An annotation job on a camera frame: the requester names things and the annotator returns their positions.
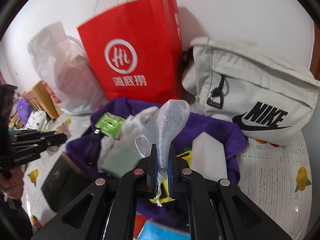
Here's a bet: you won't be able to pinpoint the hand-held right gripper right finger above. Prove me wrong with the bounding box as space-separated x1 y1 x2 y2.
168 144 292 240

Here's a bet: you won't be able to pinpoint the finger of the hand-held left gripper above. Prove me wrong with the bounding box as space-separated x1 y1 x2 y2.
11 143 50 157
11 129 67 145

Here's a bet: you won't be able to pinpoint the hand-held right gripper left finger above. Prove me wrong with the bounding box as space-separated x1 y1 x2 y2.
32 144 158 240

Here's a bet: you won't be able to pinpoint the white tissue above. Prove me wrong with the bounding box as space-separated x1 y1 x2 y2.
98 106 160 178

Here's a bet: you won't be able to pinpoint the white foam block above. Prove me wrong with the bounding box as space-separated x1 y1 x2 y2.
191 131 228 180

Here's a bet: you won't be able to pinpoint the black strap with buckle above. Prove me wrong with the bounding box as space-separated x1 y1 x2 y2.
89 129 102 165

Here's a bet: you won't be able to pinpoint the green cassette print pouch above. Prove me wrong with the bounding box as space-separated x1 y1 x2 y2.
95 112 125 139

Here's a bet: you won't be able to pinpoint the person's left forearm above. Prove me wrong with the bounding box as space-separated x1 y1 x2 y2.
0 195 33 240

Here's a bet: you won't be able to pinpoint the person's left hand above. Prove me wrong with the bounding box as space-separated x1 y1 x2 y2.
0 166 25 201

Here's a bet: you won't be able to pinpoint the white floral pillow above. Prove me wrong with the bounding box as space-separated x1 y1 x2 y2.
26 110 48 130

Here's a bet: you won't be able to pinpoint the purple plush toy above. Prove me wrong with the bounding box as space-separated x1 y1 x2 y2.
15 97 33 123

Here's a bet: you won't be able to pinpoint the wooden bed headboard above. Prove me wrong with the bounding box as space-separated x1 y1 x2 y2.
22 81 60 119

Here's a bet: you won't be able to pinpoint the dark green tin box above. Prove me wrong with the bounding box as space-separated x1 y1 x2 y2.
41 152 100 213

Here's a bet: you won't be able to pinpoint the purple towel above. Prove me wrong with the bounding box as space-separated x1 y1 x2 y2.
66 97 249 230

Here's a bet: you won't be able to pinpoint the blue tissue pack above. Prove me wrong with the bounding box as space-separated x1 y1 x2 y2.
140 220 190 240

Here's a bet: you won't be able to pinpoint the white plastic shopping bag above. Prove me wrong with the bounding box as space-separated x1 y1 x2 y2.
27 22 105 115

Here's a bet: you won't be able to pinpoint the fruit print tablecloth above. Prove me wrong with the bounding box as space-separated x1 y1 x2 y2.
22 112 313 240

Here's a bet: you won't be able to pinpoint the grey waist bag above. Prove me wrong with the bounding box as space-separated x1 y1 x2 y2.
181 37 320 147

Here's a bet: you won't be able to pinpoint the red paper bag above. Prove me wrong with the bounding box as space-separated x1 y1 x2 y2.
76 0 185 103

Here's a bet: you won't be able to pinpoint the wooden door frame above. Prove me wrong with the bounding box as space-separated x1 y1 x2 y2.
310 17 320 85

